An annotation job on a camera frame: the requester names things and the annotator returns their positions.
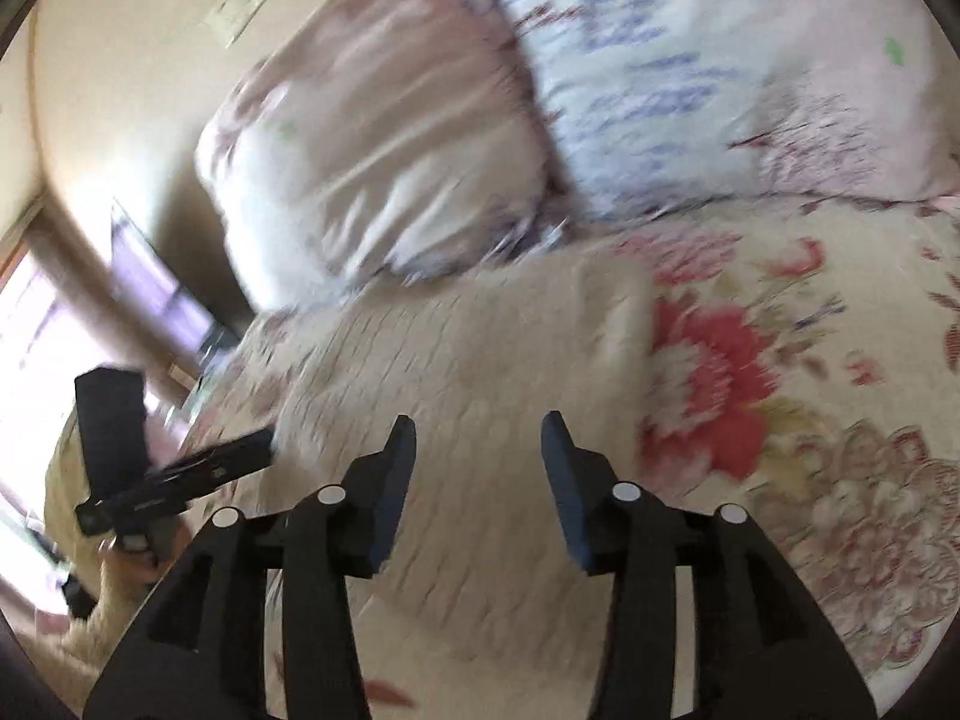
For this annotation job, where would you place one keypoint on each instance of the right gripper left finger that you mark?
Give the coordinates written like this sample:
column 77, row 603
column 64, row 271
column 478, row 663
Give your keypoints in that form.
column 196, row 648

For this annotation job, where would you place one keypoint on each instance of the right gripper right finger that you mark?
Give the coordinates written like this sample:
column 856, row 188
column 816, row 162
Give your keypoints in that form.
column 763, row 647

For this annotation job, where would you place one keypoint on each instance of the beige cable-knit sweater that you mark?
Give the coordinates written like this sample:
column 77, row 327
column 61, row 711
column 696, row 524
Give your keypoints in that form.
column 476, row 362

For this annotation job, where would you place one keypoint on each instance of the person's left hand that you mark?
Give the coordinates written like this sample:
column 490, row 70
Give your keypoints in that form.
column 141, row 569

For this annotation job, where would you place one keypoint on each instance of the floral bedspread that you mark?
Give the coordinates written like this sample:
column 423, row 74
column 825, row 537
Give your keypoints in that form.
column 804, row 365

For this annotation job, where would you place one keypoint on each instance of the pink floral left pillow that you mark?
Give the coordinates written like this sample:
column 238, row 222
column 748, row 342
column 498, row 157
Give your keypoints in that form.
column 387, row 136

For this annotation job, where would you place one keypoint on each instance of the pink blue right pillow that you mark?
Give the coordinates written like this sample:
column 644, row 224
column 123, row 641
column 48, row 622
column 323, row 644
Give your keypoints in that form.
column 656, row 104

